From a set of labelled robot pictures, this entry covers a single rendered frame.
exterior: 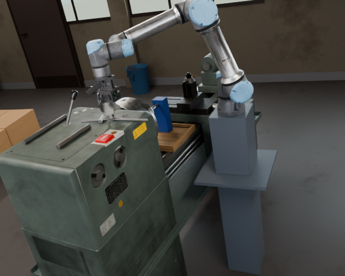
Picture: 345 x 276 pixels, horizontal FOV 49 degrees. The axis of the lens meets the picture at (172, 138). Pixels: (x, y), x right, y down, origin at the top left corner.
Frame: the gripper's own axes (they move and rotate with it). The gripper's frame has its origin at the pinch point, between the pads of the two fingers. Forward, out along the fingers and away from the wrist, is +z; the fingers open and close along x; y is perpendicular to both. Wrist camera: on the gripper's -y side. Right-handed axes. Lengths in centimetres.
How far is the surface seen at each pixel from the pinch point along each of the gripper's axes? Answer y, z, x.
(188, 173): -3, 74, 66
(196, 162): -3, 74, 80
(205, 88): -15, 38, 132
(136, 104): -4.1, 6.0, 27.1
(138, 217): 14, 46, -13
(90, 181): 13.9, 11.3, -35.3
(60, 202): 1.6, 18.9, -42.8
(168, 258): 14, 88, 2
